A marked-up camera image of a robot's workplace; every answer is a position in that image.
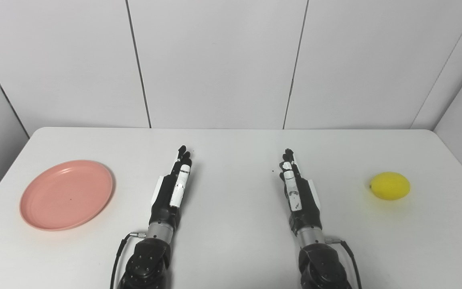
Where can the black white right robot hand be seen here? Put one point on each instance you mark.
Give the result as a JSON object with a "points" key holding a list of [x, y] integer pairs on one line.
{"points": [[307, 204]]}

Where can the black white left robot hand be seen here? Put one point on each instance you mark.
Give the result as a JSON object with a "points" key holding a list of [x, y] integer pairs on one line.
{"points": [[165, 200]]}

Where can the yellow lemon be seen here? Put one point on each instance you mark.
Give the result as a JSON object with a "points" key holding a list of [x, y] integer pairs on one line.
{"points": [[390, 186]]}

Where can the pink round plate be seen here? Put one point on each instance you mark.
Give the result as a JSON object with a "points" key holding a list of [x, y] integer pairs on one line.
{"points": [[65, 196]]}

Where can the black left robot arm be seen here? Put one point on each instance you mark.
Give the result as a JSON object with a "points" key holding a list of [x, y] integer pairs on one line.
{"points": [[150, 261]]}

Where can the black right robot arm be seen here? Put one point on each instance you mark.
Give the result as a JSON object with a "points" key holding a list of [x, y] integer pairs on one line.
{"points": [[323, 265]]}

